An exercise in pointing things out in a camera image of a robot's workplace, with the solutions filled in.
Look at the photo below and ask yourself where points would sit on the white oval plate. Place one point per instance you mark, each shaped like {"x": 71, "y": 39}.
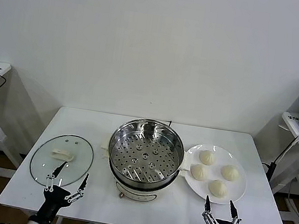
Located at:
{"x": 232, "y": 159}

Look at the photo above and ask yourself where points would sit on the black power adapter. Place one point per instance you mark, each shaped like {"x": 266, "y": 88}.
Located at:
{"x": 271, "y": 169}

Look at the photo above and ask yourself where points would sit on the white steamed baozi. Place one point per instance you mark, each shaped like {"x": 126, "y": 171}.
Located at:
{"x": 230, "y": 173}
{"x": 218, "y": 188}
{"x": 207, "y": 157}
{"x": 200, "y": 172}

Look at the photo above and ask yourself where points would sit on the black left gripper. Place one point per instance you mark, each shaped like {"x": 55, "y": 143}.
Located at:
{"x": 52, "y": 198}

